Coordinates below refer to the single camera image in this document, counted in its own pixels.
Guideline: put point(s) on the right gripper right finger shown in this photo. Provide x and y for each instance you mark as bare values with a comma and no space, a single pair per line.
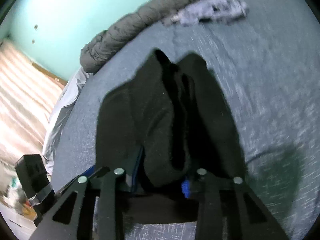
190,189

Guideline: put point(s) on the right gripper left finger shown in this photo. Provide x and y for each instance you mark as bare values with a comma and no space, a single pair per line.
133,166

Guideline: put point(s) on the black garment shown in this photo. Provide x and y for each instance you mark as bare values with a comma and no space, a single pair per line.
178,113

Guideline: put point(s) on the light grey sheet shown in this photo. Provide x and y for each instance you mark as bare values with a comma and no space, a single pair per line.
60,115

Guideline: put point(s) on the peach curtain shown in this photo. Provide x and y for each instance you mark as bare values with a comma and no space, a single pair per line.
28,96

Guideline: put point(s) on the dark grey rolled duvet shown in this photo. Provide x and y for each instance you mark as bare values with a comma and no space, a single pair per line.
108,42

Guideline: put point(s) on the blue patterned bed sheet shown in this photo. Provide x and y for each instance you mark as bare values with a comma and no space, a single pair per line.
267,65

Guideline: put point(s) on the light blue crumpled garment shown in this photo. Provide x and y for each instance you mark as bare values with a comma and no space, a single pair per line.
210,10

